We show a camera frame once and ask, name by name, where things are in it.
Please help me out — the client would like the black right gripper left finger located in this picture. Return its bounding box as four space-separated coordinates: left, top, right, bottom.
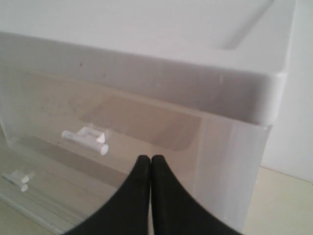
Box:
66 155 150 235

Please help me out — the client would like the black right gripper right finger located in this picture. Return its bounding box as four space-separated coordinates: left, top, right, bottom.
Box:
151 155 236 235

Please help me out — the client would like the clear wide middle drawer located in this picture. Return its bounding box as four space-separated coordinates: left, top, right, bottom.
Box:
0 122 136 234

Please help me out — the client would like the clear top right drawer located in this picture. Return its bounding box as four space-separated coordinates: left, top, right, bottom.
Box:
0 67 269 231

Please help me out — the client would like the white plastic drawer cabinet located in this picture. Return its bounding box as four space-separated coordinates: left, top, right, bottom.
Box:
0 0 303 235

